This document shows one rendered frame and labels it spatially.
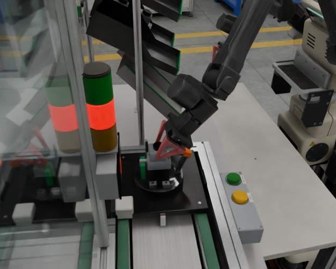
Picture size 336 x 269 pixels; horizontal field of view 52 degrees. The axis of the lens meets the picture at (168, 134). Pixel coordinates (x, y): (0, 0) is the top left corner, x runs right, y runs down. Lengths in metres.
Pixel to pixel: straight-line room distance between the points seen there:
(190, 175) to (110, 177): 0.41
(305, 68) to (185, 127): 0.74
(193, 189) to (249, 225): 0.18
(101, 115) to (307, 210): 0.75
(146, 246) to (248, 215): 0.27
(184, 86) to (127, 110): 0.70
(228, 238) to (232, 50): 0.45
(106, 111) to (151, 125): 0.80
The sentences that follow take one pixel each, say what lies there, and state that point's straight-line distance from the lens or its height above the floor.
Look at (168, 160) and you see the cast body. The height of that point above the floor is 1.05.
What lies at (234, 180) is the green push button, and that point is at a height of 0.97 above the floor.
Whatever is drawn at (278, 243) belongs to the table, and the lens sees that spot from 1.04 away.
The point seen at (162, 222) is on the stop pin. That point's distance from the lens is 0.93.
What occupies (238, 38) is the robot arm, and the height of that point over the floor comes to 1.35.
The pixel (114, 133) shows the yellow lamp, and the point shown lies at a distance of 0.63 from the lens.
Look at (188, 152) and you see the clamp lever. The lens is 0.93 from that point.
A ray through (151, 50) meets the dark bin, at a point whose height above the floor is 1.23.
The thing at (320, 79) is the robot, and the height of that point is 1.07.
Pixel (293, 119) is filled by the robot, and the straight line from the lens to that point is 1.62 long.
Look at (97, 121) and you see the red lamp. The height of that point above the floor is 1.33.
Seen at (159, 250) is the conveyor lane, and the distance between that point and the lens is 0.91.
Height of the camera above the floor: 1.67
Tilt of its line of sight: 38 degrees down
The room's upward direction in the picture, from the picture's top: 1 degrees clockwise
